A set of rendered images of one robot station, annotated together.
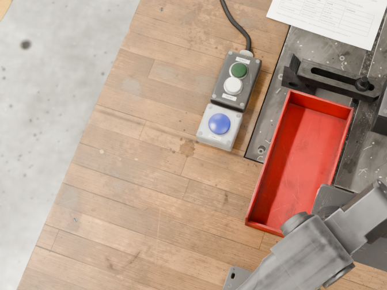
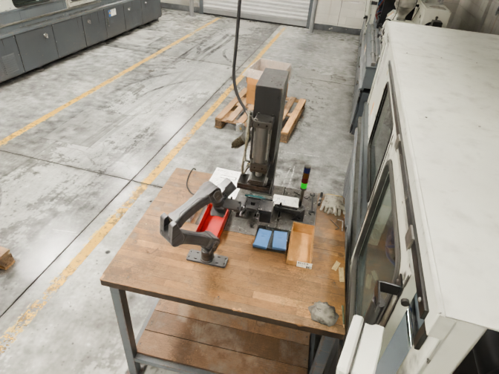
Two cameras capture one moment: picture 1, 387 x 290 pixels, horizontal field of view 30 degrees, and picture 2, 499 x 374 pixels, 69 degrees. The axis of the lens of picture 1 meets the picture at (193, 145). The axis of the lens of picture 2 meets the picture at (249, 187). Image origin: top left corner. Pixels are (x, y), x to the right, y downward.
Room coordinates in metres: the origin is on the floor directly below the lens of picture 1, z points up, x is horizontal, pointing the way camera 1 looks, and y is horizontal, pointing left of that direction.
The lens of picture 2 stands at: (-1.11, 0.16, 2.27)
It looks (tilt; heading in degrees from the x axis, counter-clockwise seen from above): 36 degrees down; 340
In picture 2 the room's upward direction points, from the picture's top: 5 degrees clockwise
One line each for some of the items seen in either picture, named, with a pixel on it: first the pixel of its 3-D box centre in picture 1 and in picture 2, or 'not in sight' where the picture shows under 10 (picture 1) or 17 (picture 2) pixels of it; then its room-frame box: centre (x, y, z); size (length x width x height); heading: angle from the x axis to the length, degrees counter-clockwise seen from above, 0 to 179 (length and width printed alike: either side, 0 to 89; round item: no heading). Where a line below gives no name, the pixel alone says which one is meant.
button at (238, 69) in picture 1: (238, 71); not in sight; (0.55, -0.11, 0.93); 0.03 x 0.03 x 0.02
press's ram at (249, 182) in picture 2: not in sight; (258, 160); (0.47, -0.45, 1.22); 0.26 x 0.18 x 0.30; 151
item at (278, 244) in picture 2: not in sight; (280, 240); (0.14, -0.49, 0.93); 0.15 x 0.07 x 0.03; 155
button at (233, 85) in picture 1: (233, 86); not in sight; (0.52, -0.09, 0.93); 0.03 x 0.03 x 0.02
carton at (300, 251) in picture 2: not in sight; (301, 244); (0.08, -0.59, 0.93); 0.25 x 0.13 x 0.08; 151
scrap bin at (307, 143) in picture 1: (299, 166); (212, 222); (0.35, -0.18, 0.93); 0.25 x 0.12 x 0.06; 151
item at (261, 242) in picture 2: not in sight; (262, 237); (0.18, -0.41, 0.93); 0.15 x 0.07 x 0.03; 148
